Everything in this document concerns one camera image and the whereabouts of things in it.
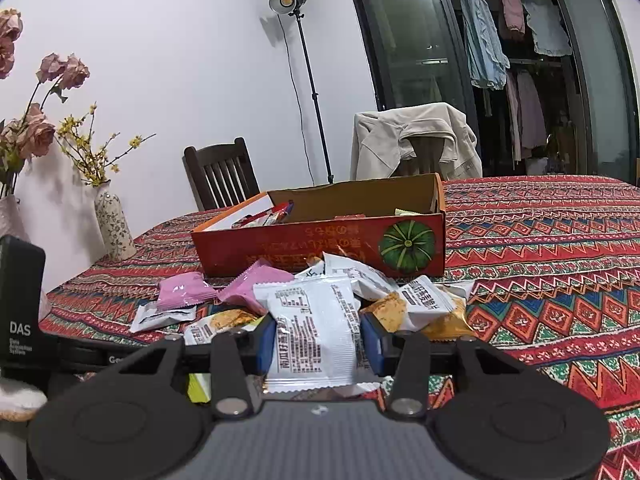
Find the orange cardboard box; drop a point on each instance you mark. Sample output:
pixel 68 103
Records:
pixel 320 245

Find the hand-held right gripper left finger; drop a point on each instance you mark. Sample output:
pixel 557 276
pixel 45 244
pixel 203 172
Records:
pixel 265 345

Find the beige jacket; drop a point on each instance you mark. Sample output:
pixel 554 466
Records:
pixel 390 135

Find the pink glitter vase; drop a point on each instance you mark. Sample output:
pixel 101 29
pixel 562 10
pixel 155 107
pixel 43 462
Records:
pixel 10 220

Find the dark wooden chair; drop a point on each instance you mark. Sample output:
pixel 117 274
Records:
pixel 215 150

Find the yellow flower branches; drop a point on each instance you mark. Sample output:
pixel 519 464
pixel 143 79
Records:
pixel 92 172

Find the floral ceramic vase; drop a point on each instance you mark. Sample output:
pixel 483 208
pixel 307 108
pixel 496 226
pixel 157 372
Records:
pixel 112 225

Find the light blue hanging shirt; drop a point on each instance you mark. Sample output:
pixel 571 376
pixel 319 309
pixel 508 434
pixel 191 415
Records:
pixel 480 45

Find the pink rose bouquet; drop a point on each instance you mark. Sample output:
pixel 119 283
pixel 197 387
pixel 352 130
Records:
pixel 37 132

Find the white hanging top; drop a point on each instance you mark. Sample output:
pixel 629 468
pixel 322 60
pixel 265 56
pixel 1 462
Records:
pixel 547 30

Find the black framed glass sliding door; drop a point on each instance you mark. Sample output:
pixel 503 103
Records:
pixel 410 50

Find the pile of mixed snack packets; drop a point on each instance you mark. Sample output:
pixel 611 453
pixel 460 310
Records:
pixel 435 300

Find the studio light on stand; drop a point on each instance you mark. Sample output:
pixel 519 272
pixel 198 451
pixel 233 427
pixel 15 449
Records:
pixel 285 1

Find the red white snack packet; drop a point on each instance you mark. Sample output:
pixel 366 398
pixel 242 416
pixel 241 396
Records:
pixel 277 212

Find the pink hanging garment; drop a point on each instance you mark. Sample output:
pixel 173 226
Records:
pixel 512 10

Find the pale pink long garment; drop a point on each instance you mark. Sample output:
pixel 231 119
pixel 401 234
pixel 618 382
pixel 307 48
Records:
pixel 530 110

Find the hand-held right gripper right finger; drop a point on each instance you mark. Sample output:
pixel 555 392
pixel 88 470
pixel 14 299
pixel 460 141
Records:
pixel 372 345

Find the pink snack packet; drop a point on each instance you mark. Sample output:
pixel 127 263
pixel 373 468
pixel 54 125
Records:
pixel 182 290
pixel 250 287

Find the brown wooden chair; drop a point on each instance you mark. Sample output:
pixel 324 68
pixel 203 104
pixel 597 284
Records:
pixel 425 160

